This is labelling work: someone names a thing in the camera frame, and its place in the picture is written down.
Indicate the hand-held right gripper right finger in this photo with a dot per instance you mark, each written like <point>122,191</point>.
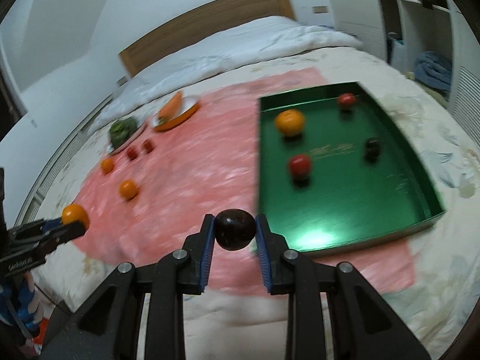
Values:
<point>262,255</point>

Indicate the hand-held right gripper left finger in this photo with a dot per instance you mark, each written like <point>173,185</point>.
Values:
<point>208,255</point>

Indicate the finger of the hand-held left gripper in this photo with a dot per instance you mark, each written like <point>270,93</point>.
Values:
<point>48,225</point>
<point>67,232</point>

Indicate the large orange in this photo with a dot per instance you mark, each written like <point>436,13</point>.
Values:
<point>75,214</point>
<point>289,122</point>

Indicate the dark purple plum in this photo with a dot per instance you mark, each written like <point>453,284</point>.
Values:
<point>235,229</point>
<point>372,148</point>

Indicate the red apple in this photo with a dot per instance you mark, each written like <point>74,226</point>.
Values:
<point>300,165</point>
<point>345,100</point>
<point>132,153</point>
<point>149,145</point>

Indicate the green rectangular tray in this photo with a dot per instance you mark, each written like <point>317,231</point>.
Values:
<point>337,180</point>

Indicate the small orange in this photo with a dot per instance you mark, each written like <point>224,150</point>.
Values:
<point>107,165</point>
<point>128,189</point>

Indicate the pink plastic sheet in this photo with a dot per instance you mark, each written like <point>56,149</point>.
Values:
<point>195,180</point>

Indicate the green leafy vegetable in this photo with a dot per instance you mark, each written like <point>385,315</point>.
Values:
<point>122,130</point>

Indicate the white enamel plate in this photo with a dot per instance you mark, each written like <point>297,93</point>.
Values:
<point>140,131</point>

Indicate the orange rimmed plate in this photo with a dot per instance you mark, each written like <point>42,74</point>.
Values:
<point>185,114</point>

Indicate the carrot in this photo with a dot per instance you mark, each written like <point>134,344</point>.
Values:
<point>170,107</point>

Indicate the white duvet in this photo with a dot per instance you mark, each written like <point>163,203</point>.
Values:
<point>232,50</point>

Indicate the wooden headboard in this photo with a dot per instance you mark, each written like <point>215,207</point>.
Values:
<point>210,24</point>

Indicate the white bag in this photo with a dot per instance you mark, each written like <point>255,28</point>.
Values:
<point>397,54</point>

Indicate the blue towel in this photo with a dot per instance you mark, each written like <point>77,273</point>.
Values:
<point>433,69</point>

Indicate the white louvred panel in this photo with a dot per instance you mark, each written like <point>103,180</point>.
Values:
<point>465,97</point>

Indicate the white wardrobe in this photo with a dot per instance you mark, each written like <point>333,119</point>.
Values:
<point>356,3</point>

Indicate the wall socket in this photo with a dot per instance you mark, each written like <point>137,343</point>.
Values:
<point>122,80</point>
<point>320,9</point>

